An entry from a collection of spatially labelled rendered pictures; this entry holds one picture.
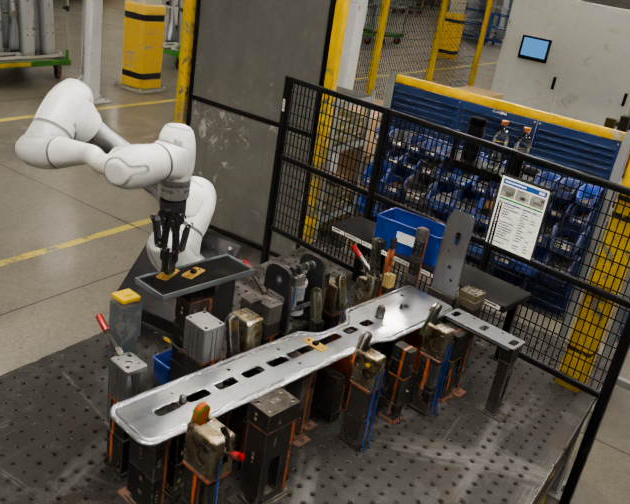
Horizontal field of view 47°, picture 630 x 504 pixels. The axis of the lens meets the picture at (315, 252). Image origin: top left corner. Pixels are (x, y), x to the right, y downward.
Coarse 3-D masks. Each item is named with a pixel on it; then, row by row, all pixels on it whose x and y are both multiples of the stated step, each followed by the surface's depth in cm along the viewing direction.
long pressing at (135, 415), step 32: (352, 320) 249; (384, 320) 253; (416, 320) 257; (256, 352) 221; (288, 352) 224; (320, 352) 227; (352, 352) 231; (192, 384) 200; (256, 384) 205; (128, 416) 184; (160, 416) 186
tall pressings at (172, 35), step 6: (180, 0) 1136; (180, 6) 1139; (180, 12) 1142; (174, 18) 1163; (180, 18) 1145; (168, 24) 1164; (174, 24) 1166; (180, 24) 1149; (168, 30) 1166; (174, 30) 1168; (168, 36) 1168; (174, 36) 1173
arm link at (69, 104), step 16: (64, 80) 235; (48, 96) 230; (64, 96) 229; (80, 96) 232; (48, 112) 227; (64, 112) 228; (80, 112) 232; (96, 112) 238; (64, 128) 228; (80, 128) 233; (96, 128) 237; (96, 144) 241; (112, 144) 244; (128, 144) 250; (192, 176) 276; (192, 192) 267; (208, 192) 273; (192, 208) 267; (208, 208) 272; (208, 224) 275
